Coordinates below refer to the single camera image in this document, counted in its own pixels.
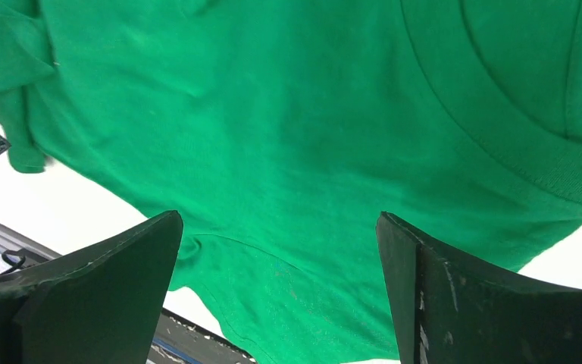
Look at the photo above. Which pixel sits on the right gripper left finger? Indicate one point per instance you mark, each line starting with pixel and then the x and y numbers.
pixel 99 304

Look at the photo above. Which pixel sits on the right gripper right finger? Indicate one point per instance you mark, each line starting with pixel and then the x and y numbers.
pixel 452 307

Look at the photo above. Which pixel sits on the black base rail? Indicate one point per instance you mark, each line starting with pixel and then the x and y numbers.
pixel 177 340

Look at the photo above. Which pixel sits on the green t shirt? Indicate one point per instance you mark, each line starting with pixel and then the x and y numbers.
pixel 280 130

